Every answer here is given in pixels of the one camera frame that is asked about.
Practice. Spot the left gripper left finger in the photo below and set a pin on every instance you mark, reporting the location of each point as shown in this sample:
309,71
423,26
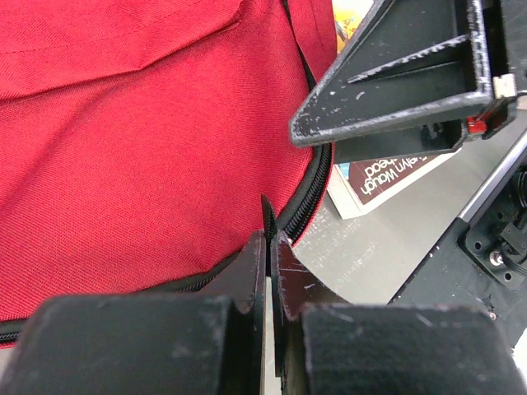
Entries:
207,342

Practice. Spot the yellow and maroon book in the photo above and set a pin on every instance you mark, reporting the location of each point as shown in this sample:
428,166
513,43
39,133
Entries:
357,188

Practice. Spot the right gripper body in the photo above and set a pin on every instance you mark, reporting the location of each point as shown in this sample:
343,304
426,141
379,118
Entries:
505,27

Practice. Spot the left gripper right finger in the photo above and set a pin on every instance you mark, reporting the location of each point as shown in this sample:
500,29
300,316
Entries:
325,345

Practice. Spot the red backpack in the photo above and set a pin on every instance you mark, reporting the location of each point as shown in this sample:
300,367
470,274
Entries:
138,137

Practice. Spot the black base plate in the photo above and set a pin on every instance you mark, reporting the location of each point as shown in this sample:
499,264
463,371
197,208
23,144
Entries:
482,263

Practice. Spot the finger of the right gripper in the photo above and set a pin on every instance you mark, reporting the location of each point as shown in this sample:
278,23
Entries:
409,64

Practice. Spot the aluminium frame rail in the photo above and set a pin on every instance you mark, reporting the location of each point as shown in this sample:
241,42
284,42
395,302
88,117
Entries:
495,182

